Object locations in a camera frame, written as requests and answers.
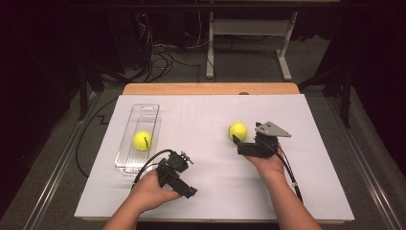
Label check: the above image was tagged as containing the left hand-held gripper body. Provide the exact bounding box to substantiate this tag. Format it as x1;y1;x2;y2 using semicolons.
157;150;198;199

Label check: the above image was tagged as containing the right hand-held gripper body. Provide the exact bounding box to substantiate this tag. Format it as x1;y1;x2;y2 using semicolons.
237;120;292;158

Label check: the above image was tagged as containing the yellow tennis ball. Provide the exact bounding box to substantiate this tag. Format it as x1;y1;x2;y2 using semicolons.
228;121;249;143
131;130;153;152

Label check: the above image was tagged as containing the clear plastic tray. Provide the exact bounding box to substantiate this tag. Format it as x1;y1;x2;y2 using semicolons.
114;103;163;177

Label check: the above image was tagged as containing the person's right hand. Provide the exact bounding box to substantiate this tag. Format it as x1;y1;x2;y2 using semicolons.
245;153;287;184

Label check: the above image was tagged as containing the person's left hand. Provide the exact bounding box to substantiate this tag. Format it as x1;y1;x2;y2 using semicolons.
127;169;183;215

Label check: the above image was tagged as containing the white table mat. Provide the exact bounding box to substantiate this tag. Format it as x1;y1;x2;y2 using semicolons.
74;94;355;222

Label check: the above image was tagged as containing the black stand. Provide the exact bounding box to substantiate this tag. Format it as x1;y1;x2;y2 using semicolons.
298;61;352;129
77;60;108;122

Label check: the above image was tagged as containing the white metal stand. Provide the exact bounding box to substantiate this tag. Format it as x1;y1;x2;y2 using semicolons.
205;11;300;82

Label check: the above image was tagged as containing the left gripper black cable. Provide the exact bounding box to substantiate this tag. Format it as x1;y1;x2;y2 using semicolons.
132;149;175;190

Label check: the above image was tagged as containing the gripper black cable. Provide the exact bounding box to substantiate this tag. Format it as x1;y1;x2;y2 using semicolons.
274;145;305;204
132;149;175;190

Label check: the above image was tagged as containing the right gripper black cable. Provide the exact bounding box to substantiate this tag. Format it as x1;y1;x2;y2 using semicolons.
274;145;305;204

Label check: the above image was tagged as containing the black floor cable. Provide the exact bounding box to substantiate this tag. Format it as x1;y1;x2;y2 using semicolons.
75;96;120;178

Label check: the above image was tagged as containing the tangle of floor cables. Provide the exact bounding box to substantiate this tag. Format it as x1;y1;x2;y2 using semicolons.
135;11;207;84

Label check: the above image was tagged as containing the metal floor rail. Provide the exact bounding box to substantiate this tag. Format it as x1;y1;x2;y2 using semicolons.
327;95;406;230
22;91;103;230

